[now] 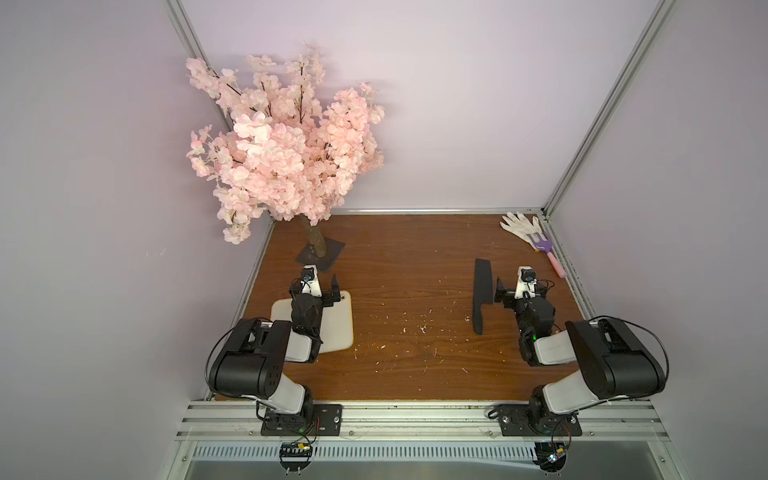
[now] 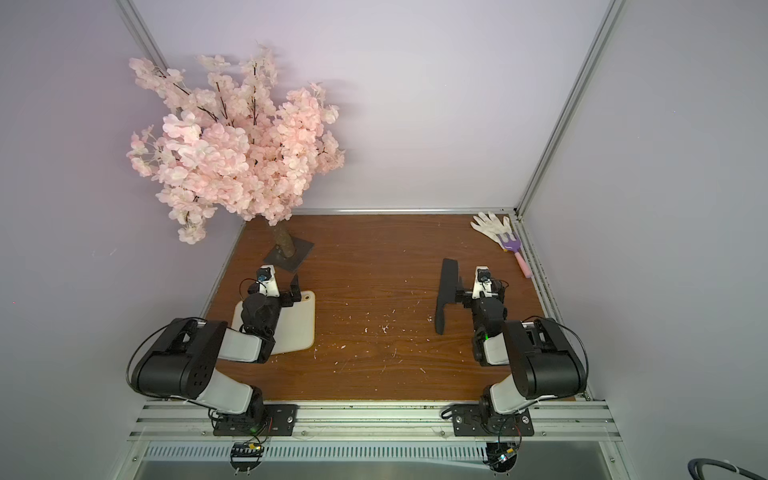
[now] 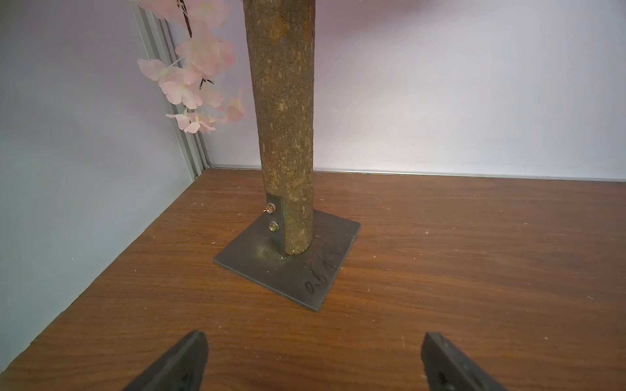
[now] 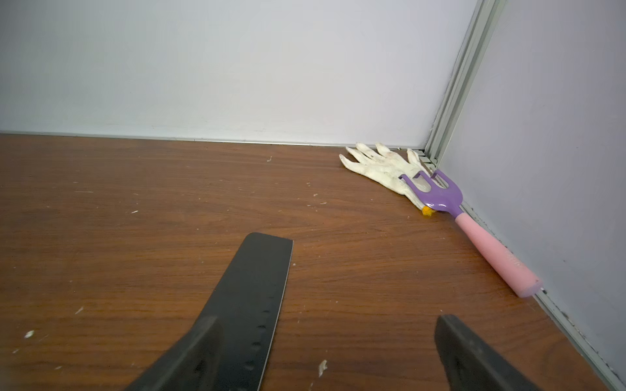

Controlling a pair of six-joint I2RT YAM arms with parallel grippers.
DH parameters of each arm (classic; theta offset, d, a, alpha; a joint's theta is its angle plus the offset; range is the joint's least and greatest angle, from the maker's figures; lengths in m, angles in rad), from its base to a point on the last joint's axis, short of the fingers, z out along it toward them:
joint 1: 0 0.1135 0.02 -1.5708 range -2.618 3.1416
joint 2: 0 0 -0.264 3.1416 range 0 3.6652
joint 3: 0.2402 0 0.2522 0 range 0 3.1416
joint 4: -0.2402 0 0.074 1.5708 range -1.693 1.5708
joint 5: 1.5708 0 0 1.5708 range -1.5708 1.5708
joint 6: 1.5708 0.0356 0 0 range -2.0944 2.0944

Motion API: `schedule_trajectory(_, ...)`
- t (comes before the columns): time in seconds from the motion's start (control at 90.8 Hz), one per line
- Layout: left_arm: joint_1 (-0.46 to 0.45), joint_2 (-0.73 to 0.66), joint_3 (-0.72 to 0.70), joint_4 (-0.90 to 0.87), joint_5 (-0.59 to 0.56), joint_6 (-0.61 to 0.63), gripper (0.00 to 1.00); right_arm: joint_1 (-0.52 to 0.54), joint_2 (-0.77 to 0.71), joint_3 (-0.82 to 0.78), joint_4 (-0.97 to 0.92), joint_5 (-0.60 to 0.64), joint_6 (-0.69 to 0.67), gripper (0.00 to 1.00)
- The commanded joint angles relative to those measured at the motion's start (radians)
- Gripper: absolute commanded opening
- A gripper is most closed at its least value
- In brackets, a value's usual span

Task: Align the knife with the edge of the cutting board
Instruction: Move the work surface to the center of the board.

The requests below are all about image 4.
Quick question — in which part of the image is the black cleaver knife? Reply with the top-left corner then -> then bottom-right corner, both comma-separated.
193,232 -> 293,390

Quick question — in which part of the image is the white work glove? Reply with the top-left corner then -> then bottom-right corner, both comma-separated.
339,143 -> 435,216

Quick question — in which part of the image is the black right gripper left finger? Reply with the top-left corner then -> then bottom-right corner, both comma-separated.
126,316 -> 223,390

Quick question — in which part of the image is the purple pink garden rake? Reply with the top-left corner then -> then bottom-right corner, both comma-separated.
399,169 -> 543,298

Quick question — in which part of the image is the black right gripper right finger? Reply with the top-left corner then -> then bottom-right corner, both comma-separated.
435,314 -> 539,390

